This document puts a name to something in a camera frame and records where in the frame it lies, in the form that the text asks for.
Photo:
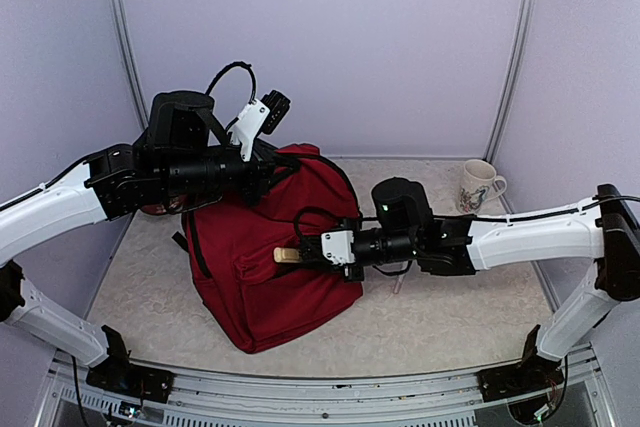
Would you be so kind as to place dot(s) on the right aluminium frame post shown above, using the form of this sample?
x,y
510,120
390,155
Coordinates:
x,y
523,20

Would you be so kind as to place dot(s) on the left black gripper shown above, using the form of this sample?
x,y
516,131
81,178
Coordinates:
x,y
264,174

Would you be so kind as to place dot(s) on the left aluminium frame post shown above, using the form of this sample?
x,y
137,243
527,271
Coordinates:
x,y
126,51

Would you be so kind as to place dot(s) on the front aluminium rail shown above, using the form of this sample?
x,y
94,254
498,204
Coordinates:
x,y
200,397

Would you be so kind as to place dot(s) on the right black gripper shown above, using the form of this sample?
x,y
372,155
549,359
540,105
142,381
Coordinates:
x,y
350,275

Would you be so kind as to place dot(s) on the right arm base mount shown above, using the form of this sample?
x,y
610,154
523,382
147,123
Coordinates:
x,y
511,380

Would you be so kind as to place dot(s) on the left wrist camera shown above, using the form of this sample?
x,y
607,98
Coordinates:
x,y
257,117

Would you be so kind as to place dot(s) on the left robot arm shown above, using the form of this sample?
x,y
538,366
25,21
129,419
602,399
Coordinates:
x,y
184,151

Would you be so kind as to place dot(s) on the aluminium frame post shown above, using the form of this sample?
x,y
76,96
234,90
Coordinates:
x,y
523,20
126,51

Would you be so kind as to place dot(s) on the clear pink pen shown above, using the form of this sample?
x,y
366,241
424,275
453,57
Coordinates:
x,y
398,284

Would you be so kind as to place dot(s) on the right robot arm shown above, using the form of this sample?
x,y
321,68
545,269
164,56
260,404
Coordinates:
x,y
602,229

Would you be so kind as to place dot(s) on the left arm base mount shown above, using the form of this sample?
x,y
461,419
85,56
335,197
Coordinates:
x,y
132,380

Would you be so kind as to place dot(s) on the beige capped marker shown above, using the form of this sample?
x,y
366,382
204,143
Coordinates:
x,y
283,255

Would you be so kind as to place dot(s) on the red floral round case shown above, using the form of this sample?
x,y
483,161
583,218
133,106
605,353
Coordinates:
x,y
174,206

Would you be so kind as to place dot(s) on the white printed mug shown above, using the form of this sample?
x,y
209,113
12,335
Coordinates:
x,y
479,183

